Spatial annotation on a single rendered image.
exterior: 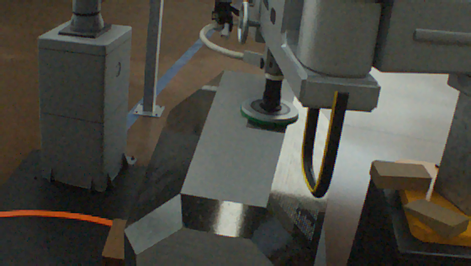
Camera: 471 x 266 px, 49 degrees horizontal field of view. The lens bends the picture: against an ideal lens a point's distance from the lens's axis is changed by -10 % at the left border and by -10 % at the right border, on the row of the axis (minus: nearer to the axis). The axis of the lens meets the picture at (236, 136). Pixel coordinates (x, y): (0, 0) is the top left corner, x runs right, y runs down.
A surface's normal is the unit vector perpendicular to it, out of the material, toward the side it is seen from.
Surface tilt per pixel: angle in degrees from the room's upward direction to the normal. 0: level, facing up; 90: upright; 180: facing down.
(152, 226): 54
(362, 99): 90
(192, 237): 90
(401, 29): 90
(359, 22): 90
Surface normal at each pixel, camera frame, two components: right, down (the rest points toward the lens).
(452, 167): -0.90, 0.09
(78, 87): -0.18, 0.40
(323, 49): -0.50, 0.33
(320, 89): 0.11, 0.44
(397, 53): 0.33, 0.44
